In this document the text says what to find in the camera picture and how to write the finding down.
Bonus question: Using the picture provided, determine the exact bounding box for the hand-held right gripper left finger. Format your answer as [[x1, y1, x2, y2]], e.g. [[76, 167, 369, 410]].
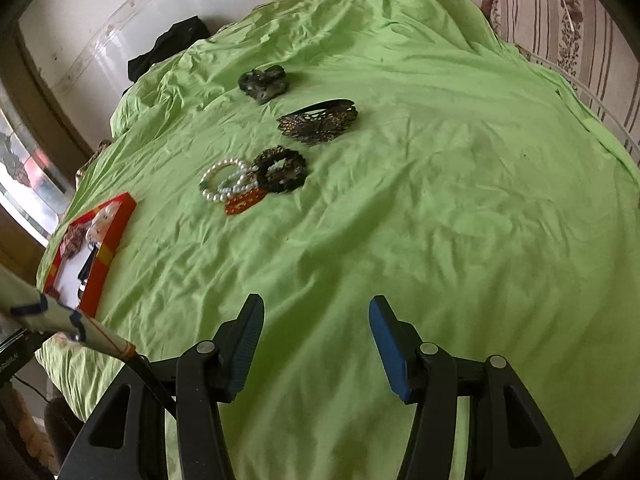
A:
[[57, 293, 265, 480]]

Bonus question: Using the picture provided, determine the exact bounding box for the dark green flower hair clip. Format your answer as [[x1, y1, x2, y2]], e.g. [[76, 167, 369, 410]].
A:
[[237, 65, 291, 106]]

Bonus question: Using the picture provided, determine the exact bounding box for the leopard print scrunchie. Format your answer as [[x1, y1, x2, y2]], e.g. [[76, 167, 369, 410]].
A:
[[250, 145, 297, 181]]

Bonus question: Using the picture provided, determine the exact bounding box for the black stool seat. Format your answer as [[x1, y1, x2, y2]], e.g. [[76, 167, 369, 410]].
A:
[[44, 397, 87, 467]]

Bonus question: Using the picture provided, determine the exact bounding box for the brown patterned blanket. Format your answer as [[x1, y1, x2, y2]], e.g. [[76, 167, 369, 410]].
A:
[[75, 139, 114, 191]]

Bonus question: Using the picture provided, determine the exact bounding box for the black cable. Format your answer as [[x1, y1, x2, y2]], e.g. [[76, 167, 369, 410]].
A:
[[14, 379, 52, 405]]

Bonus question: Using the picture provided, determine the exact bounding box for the red tray box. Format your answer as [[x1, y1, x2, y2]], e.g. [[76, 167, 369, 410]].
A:
[[42, 192, 137, 318]]

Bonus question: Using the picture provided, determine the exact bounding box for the black scrunchie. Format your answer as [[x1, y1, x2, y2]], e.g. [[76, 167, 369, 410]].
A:
[[255, 151, 309, 195]]

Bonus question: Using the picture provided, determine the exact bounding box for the plaid scrunchie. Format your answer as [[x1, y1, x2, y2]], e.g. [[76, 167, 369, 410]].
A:
[[60, 225, 89, 261]]

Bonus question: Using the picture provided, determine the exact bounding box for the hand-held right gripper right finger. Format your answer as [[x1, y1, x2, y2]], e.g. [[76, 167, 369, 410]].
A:
[[368, 295, 576, 480]]

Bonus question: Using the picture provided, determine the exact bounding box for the white scrunchie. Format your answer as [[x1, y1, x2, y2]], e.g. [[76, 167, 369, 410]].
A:
[[87, 207, 119, 242]]

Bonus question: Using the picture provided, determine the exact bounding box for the white pearl bracelet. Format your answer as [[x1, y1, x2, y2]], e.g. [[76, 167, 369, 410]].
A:
[[200, 158, 252, 205]]

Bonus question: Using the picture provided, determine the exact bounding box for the pale green bead bracelet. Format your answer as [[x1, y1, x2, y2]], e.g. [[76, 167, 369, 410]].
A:
[[219, 170, 257, 199]]

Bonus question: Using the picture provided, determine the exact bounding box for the striped floral sofa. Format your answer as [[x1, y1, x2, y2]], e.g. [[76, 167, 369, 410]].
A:
[[482, 0, 640, 107]]

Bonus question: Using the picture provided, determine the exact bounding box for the white taped rod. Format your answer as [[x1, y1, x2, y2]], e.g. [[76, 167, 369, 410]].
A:
[[0, 262, 177, 408]]

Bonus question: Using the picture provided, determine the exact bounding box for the orange bead bracelet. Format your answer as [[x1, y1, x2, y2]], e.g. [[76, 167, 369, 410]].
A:
[[224, 187, 266, 216]]

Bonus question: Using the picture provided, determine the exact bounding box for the green bed sheet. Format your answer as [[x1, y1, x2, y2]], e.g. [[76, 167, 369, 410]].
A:
[[35, 0, 640, 480]]

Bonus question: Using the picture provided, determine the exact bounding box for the black watch striped band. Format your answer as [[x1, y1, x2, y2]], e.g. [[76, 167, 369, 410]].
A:
[[76, 245, 102, 308]]

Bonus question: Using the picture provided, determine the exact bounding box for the dark butterfly hair clip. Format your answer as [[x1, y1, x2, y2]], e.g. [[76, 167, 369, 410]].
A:
[[276, 98, 360, 147]]

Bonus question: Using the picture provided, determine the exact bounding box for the black cloth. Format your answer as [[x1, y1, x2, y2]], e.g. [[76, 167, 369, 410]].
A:
[[126, 17, 211, 84]]

